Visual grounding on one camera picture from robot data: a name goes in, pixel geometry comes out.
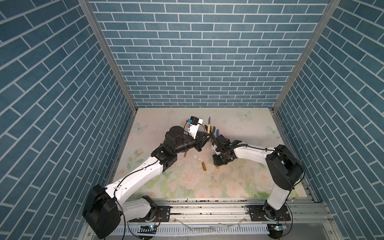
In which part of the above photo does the tan pen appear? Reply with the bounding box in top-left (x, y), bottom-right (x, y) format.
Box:
top-left (207, 116), bottom-right (211, 134)

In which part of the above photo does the aluminium mounting rail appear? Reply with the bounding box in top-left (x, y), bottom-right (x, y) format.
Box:
top-left (105, 200), bottom-right (342, 240)

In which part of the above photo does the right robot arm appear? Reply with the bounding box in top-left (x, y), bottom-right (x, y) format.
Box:
top-left (204, 126), bottom-right (305, 221)

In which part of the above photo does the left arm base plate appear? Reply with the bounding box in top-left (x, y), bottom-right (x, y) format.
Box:
top-left (130, 206), bottom-right (171, 223)

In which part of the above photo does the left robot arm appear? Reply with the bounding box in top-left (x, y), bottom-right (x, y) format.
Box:
top-left (82, 126), bottom-right (212, 239)

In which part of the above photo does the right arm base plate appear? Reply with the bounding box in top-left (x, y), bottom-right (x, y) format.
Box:
top-left (245, 204), bottom-right (292, 222)

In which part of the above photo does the floral table mat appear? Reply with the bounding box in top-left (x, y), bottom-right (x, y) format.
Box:
top-left (113, 107), bottom-right (308, 199)

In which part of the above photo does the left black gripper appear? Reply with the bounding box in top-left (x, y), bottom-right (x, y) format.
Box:
top-left (172, 131), bottom-right (213, 156)

